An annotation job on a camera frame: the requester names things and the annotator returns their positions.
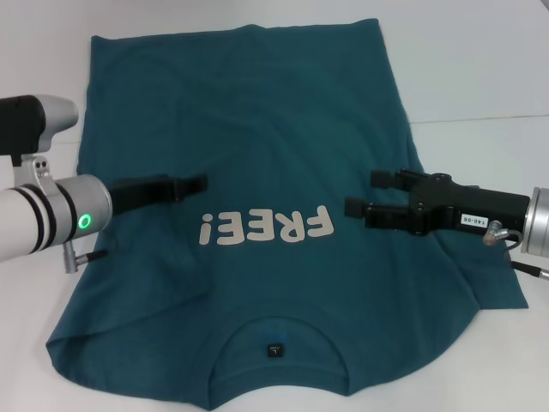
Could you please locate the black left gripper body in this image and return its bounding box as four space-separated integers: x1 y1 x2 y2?
106 174 178 215

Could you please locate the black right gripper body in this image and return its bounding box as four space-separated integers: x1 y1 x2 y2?
406 172 532 239

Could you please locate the teal blue FREE t-shirt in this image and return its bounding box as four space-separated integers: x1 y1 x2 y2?
45 17 529 412

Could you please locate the left gripper cable with plug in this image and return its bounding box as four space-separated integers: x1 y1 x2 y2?
63 242 107 275

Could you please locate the silver left camera mount bracket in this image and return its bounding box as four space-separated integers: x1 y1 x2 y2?
11 154 57 196

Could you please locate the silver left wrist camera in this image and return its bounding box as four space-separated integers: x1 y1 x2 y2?
0 94 80 167

